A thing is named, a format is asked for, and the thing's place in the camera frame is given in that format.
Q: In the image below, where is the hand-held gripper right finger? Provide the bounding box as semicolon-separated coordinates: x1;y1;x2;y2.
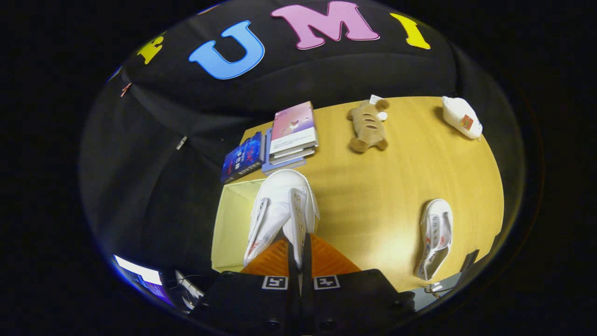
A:
301;233;416;336

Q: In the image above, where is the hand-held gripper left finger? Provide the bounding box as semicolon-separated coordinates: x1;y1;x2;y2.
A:
191;237;303;336

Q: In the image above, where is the green fabric storage box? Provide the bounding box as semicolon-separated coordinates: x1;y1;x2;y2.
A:
211;179;269;273

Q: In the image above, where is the blue cover book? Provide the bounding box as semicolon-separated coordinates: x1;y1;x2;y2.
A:
221;132;265;183

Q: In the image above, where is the pink cover book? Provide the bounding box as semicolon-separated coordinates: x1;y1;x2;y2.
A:
270;101;319;152

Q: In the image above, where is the lit computer screen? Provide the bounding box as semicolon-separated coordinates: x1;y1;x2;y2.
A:
113;254;165;299

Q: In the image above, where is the white plush toy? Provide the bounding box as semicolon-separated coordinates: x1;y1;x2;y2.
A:
441;96;483;140

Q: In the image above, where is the white canvas shoe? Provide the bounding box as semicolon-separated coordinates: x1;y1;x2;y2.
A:
414;199;454;281
243;169;321;269

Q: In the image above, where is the white edged book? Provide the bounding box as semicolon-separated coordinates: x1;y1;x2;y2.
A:
270;140;319;163

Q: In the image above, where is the brown plush toy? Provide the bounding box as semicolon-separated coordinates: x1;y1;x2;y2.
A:
347;95;390;154

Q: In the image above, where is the pale blue book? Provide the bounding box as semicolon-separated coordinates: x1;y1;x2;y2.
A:
261;128;307;175

